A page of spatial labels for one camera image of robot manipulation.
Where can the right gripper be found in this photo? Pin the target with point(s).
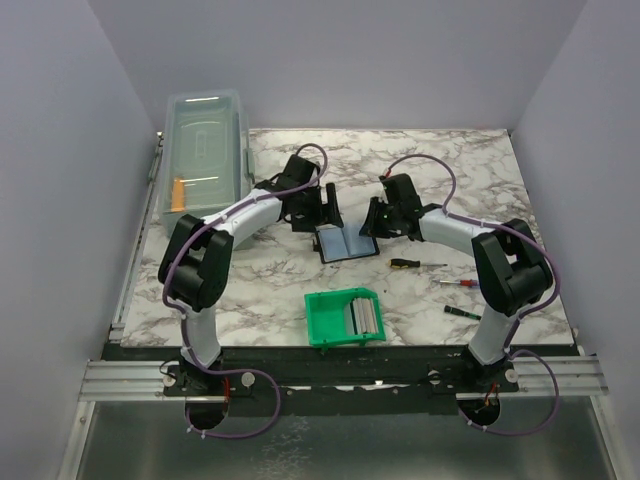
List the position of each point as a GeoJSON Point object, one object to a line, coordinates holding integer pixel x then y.
{"type": "Point", "coordinates": [370, 227]}

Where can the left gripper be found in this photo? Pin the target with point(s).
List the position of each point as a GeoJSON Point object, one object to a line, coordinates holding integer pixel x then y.
{"type": "Point", "coordinates": [325, 214]}

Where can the black leather card holder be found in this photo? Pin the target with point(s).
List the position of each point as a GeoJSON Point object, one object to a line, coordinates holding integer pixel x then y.
{"type": "Point", "coordinates": [336, 244]}

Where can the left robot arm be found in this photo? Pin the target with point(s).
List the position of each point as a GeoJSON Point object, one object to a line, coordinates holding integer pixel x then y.
{"type": "Point", "coordinates": [195, 267]}

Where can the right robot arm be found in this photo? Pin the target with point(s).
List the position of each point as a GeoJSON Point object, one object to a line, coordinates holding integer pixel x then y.
{"type": "Point", "coordinates": [511, 270]}

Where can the stack of silver cards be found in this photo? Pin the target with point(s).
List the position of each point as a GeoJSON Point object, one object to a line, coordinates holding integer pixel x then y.
{"type": "Point", "coordinates": [360, 317]}

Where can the black yellow screwdriver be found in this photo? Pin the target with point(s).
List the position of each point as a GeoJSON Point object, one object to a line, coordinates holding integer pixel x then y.
{"type": "Point", "coordinates": [400, 263]}

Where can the green plastic bin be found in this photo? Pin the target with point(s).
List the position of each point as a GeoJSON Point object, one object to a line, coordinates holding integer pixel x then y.
{"type": "Point", "coordinates": [326, 321]}

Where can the black green screwdriver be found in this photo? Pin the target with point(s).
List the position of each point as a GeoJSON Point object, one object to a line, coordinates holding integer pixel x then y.
{"type": "Point", "coordinates": [461, 313]}

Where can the red blue screwdriver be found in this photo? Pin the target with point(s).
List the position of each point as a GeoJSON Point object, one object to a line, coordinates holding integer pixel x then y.
{"type": "Point", "coordinates": [467, 283]}

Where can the clear plastic storage box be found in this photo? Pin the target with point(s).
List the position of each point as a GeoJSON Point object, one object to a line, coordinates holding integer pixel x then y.
{"type": "Point", "coordinates": [206, 143]}

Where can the orange tool in box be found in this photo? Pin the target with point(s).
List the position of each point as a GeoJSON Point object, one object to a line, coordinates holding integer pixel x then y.
{"type": "Point", "coordinates": [178, 203]}

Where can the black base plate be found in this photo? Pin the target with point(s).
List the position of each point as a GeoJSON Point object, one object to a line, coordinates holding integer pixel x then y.
{"type": "Point", "coordinates": [340, 381]}

